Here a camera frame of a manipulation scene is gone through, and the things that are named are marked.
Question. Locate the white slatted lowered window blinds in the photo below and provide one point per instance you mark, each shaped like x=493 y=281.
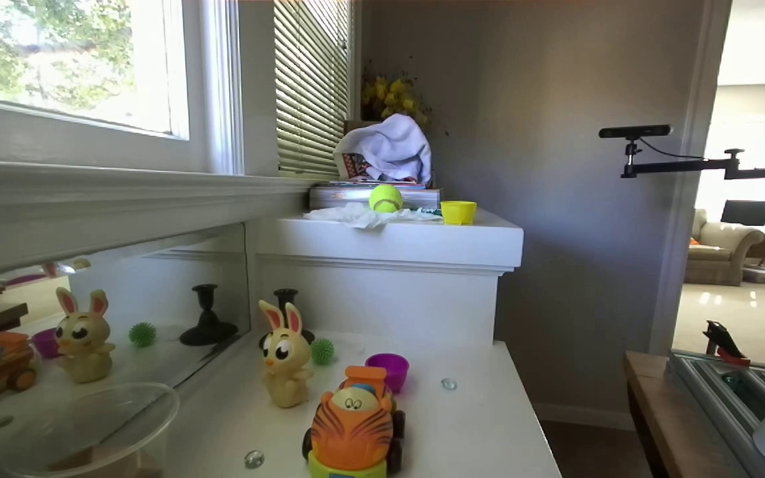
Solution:
x=311 y=88

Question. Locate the white crumpled tissue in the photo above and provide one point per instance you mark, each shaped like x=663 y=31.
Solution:
x=357 y=219

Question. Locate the yellow-green tennis ball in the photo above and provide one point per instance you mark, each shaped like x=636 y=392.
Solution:
x=385 y=198

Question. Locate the white tall cabinet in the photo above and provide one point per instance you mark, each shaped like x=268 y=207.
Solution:
x=399 y=283

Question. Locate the small yellow cup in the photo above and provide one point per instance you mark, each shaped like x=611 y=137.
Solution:
x=458 y=214

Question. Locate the black candle holder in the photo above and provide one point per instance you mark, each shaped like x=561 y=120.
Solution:
x=288 y=298

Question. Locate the green pompom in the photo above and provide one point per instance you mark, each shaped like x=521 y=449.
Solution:
x=323 y=352

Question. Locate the purple small bowl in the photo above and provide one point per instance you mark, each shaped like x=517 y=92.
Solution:
x=389 y=371

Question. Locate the yellow flower bunch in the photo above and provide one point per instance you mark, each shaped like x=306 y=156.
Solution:
x=391 y=95

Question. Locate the yellow bunny toy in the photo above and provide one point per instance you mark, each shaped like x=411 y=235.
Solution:
x=284 y=362

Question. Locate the clear glass bead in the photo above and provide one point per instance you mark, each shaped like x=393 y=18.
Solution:
x=254 y=460
x=450 y=387

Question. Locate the orange tiger toy car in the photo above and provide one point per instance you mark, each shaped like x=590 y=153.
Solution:
x=355 y=429

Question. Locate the white low counter cabinet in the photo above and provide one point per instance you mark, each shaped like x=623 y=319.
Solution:
x=472 y=435

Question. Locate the mirror backsplash panel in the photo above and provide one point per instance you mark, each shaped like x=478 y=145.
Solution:
x=133 y=283

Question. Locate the brown wooden table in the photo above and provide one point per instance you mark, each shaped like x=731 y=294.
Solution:
x=658 y=408

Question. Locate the beige sofa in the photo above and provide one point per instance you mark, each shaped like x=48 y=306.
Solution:
x=724 y=247

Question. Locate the clear plastic bowl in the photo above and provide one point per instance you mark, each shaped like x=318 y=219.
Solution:
x=92 y=435

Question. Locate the red and black clamp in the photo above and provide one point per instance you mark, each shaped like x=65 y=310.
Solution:
x=724 y=343

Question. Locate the dark background screen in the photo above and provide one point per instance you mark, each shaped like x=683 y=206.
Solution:
x=745 y=214

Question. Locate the black bar camera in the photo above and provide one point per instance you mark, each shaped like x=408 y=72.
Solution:
x=634 y=132

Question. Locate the black camera stand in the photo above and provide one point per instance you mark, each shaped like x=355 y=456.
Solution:
x=683 y=165

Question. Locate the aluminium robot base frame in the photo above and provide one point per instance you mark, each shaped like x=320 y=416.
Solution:
x=719 y=399

